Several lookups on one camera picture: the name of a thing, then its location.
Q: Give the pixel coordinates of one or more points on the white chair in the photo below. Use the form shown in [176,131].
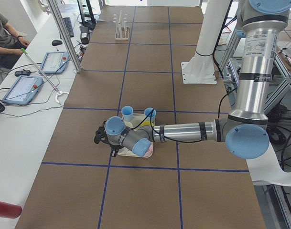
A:
[265,170]

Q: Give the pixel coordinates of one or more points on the blue cup near base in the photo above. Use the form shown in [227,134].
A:
[150,114]

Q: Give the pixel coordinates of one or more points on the yellow plastic cup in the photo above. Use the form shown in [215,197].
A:
[146,123]

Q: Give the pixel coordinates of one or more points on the aluminium frame post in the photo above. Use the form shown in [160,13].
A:
[53,6]

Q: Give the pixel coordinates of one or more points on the blue cup far corner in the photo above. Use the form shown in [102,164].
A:
[127,113]

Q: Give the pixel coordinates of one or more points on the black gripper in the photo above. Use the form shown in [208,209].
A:
[111,145]

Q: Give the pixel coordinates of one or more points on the black computer mouse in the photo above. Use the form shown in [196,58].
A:
[56,42]

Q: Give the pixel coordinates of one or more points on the red cylinder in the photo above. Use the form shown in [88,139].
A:
[9,211]

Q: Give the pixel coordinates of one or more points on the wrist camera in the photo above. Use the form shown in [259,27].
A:
[99,135]

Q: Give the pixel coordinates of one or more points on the black power adapter box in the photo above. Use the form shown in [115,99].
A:
[84,35]

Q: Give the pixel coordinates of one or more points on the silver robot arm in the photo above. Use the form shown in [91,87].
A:
[244,129]

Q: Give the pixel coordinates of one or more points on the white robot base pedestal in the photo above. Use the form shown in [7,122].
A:
[200,69]

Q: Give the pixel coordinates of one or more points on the white wire cup rack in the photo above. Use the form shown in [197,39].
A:
[122,28]

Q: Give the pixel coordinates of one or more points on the cream plastic tray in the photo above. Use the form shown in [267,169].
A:
[137,118]

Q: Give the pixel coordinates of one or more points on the near teach pendant tablet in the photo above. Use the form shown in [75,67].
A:
[23,90]

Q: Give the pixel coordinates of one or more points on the teach pendant tablet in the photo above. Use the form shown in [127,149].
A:
[23,90]
[54,62]

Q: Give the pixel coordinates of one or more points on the black handheld device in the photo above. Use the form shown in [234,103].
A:
[22,72]

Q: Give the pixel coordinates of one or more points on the pink plastic cup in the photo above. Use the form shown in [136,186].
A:
[149,151]

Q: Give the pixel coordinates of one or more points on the seated person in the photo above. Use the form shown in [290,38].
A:
[11,43]

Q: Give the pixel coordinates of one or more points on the grabber reach tool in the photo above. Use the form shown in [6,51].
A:
[58,92]

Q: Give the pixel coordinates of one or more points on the far teach pendant tablet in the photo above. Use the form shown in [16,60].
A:
[54,62]

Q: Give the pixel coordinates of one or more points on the black keyboard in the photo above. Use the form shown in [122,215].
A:
[68,26]

